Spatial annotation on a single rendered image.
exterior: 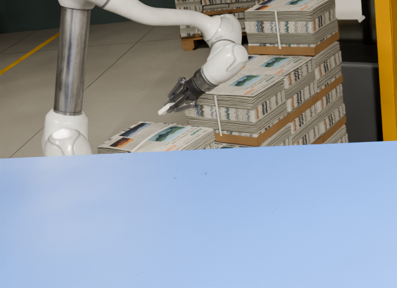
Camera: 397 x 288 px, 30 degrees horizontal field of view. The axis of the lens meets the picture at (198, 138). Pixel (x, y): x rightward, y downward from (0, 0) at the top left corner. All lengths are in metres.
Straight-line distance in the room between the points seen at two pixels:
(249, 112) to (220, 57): 0.71
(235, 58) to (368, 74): 1.90
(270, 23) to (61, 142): 1.58
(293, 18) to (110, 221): 2.95
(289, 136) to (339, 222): 2.79
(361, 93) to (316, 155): 3.55
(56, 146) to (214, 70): 0.60
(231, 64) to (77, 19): 0.54
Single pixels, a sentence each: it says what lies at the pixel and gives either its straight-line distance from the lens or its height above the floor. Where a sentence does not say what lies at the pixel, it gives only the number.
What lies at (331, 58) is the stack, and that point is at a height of 1.00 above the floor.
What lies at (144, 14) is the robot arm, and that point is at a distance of 2.47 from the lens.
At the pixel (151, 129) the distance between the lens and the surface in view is 3.01.
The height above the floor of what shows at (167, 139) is 1.06.
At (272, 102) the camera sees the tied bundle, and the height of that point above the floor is 0.98.
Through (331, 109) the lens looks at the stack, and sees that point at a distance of 3.88.
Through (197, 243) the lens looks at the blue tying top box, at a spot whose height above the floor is 1.75.
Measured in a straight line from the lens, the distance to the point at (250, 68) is 3.58.
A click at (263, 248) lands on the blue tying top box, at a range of 0.68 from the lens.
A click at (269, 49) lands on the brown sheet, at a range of 3.76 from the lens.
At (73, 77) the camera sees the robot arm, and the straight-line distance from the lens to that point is 2.62.
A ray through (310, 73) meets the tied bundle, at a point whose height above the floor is 0.99.
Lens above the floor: 2.09
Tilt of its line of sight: 21 degrees down
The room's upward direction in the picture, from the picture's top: 9 degrees counter-clockwise
